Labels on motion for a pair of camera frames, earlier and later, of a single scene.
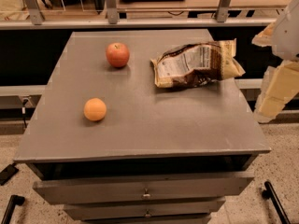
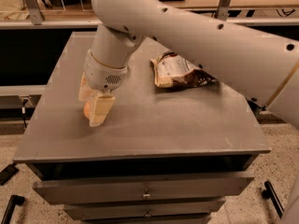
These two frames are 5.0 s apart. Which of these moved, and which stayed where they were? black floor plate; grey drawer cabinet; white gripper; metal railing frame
Moved: white gripper
Stayed: metal railing frame; black floor plate; grey drawer cabinet
